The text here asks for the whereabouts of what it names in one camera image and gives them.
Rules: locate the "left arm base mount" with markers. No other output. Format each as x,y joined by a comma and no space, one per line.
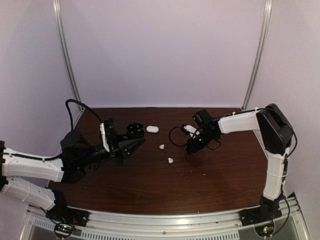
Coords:
66,223

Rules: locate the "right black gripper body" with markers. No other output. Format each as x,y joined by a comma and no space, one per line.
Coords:
205,139

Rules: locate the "black earbud charging case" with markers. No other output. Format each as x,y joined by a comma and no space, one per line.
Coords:
135,130

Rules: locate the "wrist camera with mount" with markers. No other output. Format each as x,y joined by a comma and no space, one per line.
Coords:
108,134
190,130

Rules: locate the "right aluminium frame post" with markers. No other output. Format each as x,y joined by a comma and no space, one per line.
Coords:
263,35

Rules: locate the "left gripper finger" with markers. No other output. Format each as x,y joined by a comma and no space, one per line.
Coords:
128,147
122,136

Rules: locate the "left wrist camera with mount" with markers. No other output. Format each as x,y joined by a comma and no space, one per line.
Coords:
108,134

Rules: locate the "front aluminium rail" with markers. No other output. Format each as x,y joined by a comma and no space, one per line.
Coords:
223,225

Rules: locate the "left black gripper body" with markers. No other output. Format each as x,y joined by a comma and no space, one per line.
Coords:
116,151

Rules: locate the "left aluminium frame post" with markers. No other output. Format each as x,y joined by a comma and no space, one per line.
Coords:
57,11

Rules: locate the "aluminium frame post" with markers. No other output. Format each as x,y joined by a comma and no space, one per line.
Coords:
263,35
57,11

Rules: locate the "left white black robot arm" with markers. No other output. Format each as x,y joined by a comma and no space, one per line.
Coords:
69,167

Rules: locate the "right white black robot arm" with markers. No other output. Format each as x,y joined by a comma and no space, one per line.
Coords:
247,153

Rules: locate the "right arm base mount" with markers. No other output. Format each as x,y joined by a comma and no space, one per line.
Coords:
261,218

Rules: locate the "white earbud lower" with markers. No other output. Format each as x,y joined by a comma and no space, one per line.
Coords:
170,160

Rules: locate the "white earbud charging case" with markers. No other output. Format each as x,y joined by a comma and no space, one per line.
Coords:
152,129

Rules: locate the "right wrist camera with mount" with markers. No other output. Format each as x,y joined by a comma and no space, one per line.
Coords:
190,130

